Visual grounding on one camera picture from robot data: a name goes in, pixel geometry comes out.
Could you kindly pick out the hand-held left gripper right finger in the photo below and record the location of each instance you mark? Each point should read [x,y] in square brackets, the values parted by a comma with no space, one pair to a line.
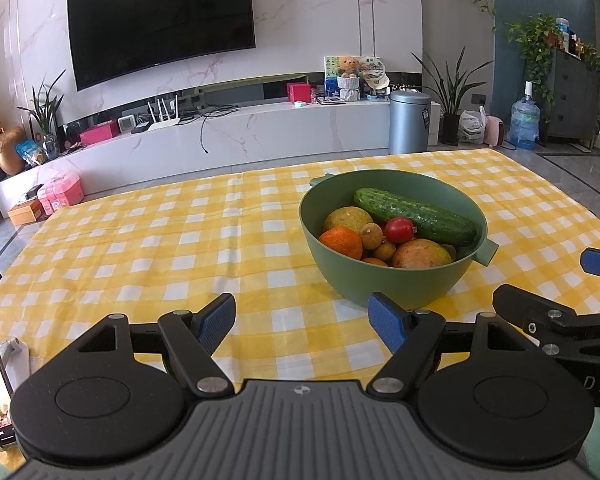
[387,322]

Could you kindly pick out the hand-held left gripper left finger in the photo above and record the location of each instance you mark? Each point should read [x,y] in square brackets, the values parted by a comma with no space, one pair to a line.
[217,320]

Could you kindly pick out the green colander bowl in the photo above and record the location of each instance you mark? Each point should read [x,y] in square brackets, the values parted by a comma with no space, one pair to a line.
[380,285]

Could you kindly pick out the mandarin orange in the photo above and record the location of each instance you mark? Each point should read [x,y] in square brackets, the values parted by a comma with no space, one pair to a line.
[375,261]
[340,242]

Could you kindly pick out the small brown kiwi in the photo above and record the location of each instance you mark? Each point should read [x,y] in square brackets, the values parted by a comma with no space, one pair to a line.
[447,250]
[371,236]
[384,251]

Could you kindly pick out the reddish yellow grapefruit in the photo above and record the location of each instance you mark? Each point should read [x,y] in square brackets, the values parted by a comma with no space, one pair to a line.
[422,255]

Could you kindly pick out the red cherry tomato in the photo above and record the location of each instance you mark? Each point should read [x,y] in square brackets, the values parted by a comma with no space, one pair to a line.
[399,230]

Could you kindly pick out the yellow-green grapefruit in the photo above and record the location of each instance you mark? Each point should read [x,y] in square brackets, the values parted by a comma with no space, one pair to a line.
[347,220]

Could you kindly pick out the green cucumber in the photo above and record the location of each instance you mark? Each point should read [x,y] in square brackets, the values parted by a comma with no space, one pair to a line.
[415,215]

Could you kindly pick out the yellow checkered tablecloth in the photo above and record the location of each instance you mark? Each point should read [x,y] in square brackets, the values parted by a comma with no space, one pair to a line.
[155,240]

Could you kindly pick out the blue water jug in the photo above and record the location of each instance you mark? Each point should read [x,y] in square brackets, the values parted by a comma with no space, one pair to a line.
[525,122]

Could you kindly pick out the small pink appliance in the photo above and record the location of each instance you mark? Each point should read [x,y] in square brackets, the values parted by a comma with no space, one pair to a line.
[493,131]

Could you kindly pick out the dark blue drawer cabinet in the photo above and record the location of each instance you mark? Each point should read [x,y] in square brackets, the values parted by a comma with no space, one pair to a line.
[575,95]

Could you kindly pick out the white plastic bag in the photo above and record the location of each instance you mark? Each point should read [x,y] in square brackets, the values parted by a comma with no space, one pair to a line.
[471,128]

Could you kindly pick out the long-leaf plant in black pot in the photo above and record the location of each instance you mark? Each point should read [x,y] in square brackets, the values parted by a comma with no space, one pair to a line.
[450,127]

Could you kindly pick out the white marble television console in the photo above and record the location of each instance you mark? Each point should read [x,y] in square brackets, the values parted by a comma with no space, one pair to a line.
[260,135]

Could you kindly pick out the pink storage boxes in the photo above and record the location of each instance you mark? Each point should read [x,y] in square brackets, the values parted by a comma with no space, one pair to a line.
[62,192]

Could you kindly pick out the white phone stand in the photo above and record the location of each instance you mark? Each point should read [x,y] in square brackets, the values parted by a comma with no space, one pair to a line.
[17,357]

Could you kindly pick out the blue-grey trash bin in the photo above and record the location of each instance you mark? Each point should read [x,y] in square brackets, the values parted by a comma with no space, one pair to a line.
[409,120]

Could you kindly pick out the white antenna router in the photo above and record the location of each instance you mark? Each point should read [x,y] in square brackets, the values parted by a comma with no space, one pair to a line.
[164,122]

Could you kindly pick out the small white desk device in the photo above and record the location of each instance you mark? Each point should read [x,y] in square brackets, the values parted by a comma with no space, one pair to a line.
[127,124]

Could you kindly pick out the orange cardboard box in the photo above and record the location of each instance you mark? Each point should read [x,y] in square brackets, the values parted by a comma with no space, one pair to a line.
[27,213]

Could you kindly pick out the pink flat box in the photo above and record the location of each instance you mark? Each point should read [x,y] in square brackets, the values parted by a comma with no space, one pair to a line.
[99,135]

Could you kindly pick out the green ivy plant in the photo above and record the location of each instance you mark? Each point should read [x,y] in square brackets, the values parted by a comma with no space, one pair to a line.
[537,50]

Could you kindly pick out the red box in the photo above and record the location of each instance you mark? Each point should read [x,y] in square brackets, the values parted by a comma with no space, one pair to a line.
[298,93]

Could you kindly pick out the printed hand fan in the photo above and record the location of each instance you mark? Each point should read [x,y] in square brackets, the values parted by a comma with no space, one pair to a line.
[375,77]

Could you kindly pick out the teddy bear in white pot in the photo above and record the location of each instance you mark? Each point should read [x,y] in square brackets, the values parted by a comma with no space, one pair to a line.
[349,80]

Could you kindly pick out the blue snack packet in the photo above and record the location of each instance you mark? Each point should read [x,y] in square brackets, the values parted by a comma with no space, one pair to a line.
[30,152]

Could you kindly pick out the colourful standing picture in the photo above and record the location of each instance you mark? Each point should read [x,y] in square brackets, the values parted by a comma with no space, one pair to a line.
[331,77]

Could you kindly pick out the golden round vase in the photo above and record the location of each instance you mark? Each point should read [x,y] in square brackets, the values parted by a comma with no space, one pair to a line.
[10,155]

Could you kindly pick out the potted plant in glass vase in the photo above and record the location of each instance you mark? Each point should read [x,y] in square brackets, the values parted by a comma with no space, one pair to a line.
[45,110]

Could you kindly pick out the black wall television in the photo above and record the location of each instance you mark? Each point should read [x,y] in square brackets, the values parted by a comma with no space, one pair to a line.
[160,30]

